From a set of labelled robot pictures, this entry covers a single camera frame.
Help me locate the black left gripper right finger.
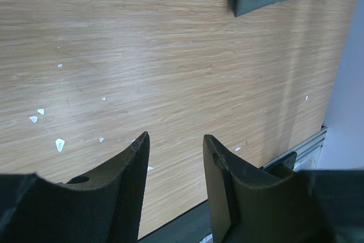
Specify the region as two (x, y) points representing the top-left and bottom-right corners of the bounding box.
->
(203, 135), (363, 242)

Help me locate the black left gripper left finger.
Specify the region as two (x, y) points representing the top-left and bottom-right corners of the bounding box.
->
(1, 132), (150, 242)

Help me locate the aluminium rail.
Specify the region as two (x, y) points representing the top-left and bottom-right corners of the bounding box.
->
(261, 126), (327, 170)

